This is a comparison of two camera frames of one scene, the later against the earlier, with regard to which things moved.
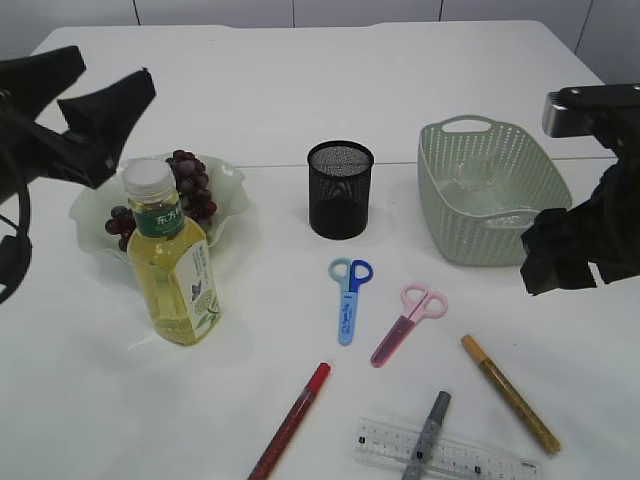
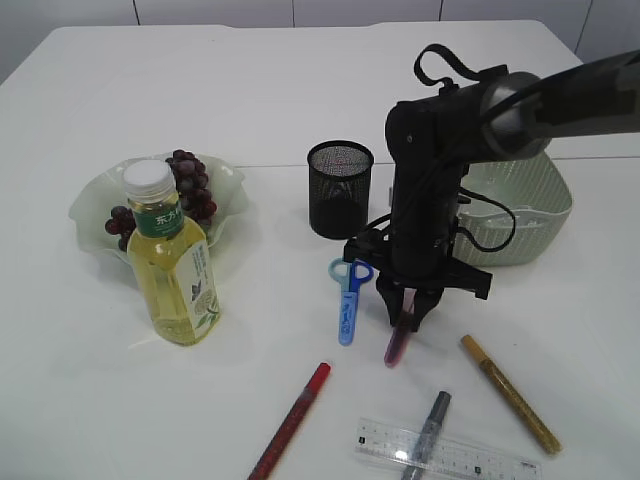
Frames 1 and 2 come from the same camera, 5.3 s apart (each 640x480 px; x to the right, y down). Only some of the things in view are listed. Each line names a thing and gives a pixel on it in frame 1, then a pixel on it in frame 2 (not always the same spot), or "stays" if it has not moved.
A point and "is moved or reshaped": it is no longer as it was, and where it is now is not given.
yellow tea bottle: [171, 260] stays
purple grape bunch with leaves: [194, 188] stays
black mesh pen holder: [339, 174] stays
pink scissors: [417, 303] is moved or reshaped
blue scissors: [350, 274] stays
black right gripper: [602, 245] -> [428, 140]
